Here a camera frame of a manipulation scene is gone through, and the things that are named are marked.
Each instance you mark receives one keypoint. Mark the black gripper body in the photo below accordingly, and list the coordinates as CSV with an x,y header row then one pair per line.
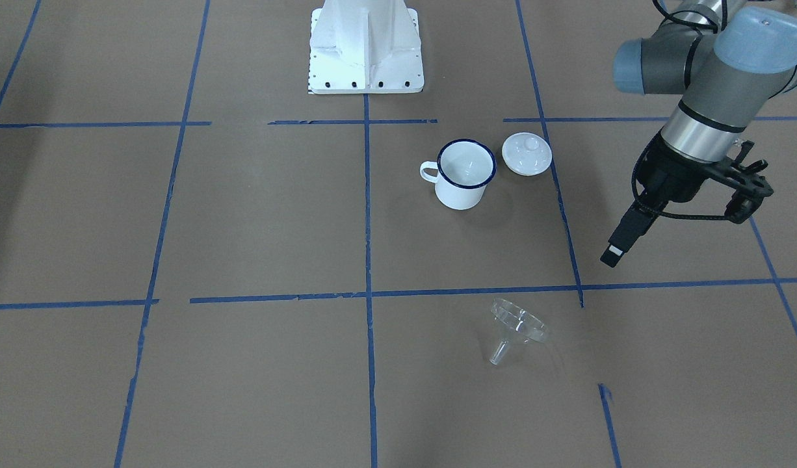
x,y
673,177

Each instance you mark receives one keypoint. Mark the white enamel mug blue rim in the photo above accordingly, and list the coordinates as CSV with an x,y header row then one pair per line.
x,y
460,174

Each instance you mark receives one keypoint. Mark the white mug lid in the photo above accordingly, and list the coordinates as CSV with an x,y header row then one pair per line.
x,y
527,154

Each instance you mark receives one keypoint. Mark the clear glass funnel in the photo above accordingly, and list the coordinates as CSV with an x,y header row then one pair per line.
x,y
516,326

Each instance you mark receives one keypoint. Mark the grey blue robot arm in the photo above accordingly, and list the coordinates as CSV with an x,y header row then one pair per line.
x,y
725,60

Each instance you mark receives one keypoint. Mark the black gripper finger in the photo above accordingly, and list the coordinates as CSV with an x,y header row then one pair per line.
x,y
634,224

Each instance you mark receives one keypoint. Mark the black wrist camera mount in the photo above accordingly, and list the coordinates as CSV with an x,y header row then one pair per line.
x,y
750,187

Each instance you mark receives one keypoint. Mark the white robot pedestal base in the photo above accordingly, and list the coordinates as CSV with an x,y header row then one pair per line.
x,y
359,47

